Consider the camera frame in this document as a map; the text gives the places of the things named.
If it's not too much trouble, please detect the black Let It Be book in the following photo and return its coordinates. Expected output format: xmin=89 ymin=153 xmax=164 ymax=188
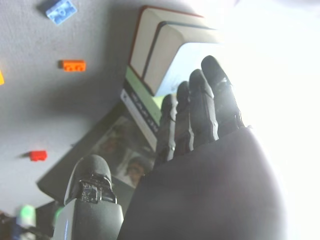
xmin=36 ymin=102 xmax=158 ymax=204

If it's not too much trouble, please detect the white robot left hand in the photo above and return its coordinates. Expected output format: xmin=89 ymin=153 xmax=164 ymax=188
xmin=52 ymin=54 xmax=288 ymax=240

